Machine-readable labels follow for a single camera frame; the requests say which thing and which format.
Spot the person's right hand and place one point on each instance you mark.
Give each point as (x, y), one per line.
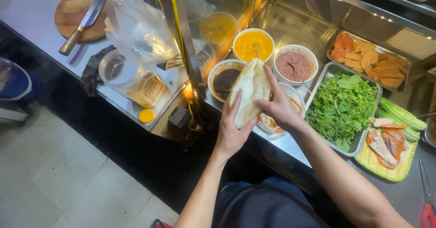
(282, 108)

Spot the person's left hand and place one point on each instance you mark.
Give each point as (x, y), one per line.
(230, 136)

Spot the split baguette bread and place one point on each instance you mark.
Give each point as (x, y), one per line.
(252, 84)

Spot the white bowl of pickled vegetables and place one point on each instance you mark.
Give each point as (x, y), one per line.
(269, 124)

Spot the metal spoon in pate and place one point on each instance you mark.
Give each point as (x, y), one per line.
(299, 76)

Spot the white bowl of brown pate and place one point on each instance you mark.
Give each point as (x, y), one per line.
(294, 66)

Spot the black power adapter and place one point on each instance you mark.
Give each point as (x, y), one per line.
(179, 117)

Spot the white bowl of dark sauce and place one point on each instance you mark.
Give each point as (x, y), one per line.
(223, 79)

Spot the heap of green herbs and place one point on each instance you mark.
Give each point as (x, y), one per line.
(340, 108)

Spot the spoon in yellow sauce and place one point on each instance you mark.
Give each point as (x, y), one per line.
(257, 50)

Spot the white bowl of yellow sauce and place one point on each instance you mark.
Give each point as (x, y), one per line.
(252, 44)

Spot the person's dark blue trousers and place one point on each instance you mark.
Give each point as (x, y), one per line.
(265, 207)

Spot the metal tray for herbs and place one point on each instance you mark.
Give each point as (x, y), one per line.
(357, 146)

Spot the small yellow lid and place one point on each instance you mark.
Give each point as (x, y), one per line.
(146, 116)

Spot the metal tray for sliced sausage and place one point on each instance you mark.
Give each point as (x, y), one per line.
(340, 35)

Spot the clear container of pork floss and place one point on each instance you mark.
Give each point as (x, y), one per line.
(146, 90)

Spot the pile of sliced sausage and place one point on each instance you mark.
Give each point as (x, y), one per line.
(374, 64)

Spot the pile of sliced cold meats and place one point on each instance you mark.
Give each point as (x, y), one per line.
(388, 142)

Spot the person's red sandal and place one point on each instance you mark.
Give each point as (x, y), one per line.
(160, 224)

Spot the peeled green cucumber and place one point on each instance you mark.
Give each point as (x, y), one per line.
(410, 134)
(402, 113)

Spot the yellow plastic basket tray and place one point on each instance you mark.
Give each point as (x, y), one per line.
(391, 170)

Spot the empty clear plastic container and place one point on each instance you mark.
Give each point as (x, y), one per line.
(119, 69)

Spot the clear plastic bag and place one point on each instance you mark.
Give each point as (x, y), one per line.
(139, 30)

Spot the metal bowl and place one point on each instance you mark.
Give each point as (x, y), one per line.
(431, 132)

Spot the black cloth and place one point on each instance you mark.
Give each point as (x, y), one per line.
(92, 74)

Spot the round wooden cutting board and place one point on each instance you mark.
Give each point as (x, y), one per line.
(71, 13)

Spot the metal cabinet frame post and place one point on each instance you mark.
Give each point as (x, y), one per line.
(180, 33)

